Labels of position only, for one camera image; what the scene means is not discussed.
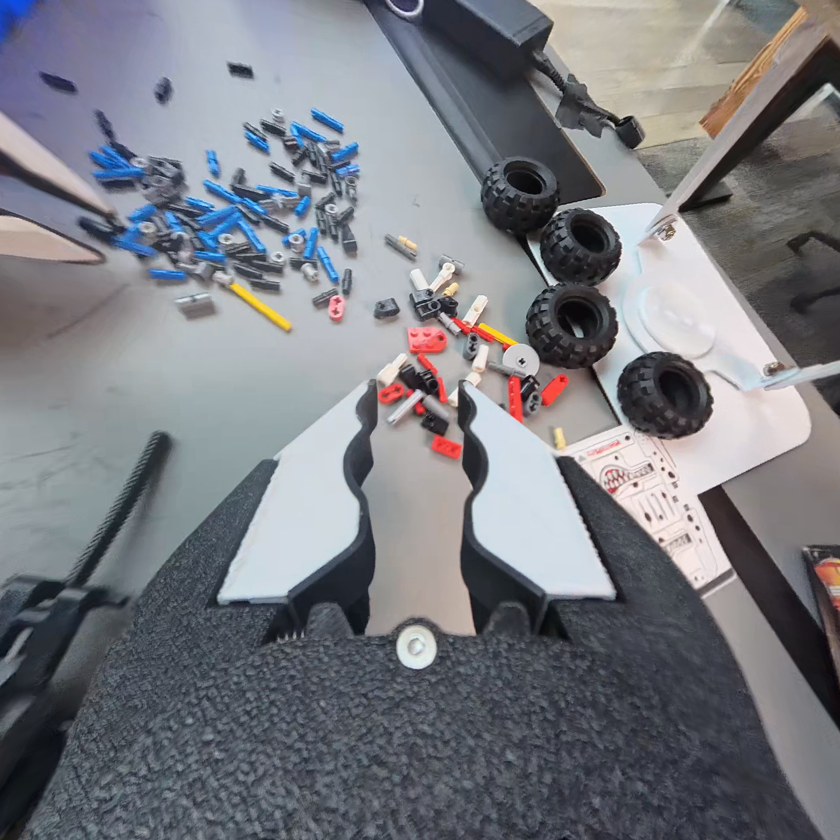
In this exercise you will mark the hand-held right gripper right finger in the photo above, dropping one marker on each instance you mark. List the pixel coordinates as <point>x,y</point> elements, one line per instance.
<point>531,525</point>

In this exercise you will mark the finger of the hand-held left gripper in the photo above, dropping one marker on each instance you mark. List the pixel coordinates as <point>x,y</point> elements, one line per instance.
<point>33,236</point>
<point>33,157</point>

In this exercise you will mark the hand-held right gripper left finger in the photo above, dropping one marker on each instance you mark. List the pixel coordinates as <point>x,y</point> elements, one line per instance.
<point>289,525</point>

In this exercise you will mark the pile of blue black pins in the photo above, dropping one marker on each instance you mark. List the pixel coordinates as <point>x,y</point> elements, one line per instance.
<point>226,216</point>

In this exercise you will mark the partly built toy chassis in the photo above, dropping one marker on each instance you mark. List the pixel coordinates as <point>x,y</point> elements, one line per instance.
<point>46,607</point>

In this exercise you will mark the grey desk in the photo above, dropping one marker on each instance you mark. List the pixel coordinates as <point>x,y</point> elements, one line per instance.
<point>164,394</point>

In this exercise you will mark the toy sticker sheet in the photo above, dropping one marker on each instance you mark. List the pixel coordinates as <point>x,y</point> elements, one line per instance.
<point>656,499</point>

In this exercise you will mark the black toy tyre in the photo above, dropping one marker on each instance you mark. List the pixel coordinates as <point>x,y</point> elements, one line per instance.
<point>564,262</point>
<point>502,210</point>
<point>551,341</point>
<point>643,407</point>

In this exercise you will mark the pile of red white pieces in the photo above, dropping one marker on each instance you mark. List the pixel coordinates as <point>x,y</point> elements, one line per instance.
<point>426,338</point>

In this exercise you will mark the yellow toy axle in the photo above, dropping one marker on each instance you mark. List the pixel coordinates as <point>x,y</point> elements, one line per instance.
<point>262,308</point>

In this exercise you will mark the white book stand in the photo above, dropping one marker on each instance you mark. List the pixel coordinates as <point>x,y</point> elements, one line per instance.
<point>741,433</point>

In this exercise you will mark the toy set box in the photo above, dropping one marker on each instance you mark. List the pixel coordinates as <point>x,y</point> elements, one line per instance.
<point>823,590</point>

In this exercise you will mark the black power adapter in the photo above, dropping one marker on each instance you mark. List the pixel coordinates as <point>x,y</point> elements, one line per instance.
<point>485,33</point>
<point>499,124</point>

